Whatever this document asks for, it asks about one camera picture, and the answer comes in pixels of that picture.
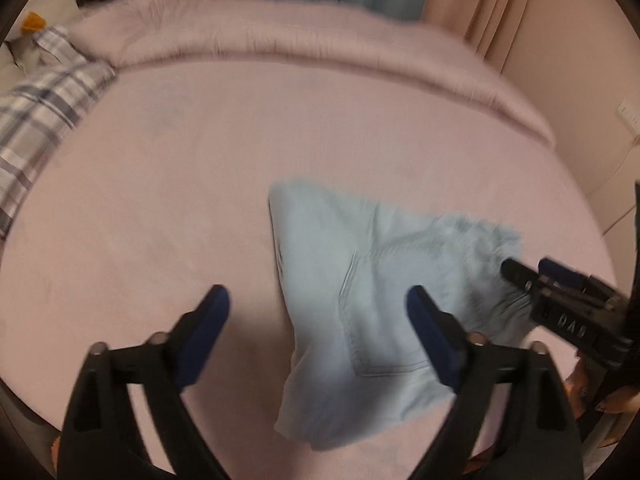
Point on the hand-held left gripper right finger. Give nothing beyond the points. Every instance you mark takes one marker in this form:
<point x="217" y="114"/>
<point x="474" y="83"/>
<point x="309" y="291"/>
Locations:
<point x="435" y="330"/>

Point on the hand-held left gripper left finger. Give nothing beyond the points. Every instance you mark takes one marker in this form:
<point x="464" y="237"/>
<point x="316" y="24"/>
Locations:
<point x="205" y="330"/>

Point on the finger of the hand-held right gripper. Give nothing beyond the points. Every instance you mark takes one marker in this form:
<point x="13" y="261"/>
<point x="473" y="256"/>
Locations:
<point x="517" y="272"/>
<point x="562" y="272"/>

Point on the light blue denim pants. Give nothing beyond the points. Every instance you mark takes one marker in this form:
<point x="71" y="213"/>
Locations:
<point x="350" y="280"/>

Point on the bed with pink sheet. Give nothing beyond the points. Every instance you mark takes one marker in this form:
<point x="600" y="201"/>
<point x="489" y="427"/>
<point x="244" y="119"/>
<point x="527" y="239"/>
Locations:
<point x="175" y="200"/>

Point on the plaid grey white pillow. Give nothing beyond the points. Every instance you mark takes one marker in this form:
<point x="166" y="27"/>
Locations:
<point x="45" y="105"/>

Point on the pink folded blanket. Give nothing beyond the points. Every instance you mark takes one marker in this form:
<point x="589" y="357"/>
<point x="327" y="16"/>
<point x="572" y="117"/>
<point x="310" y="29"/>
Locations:
<point x="300" y="35"/>

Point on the white plush toy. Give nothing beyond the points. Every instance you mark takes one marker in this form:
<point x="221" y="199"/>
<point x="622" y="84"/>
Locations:
<point x="47" y="12"/>

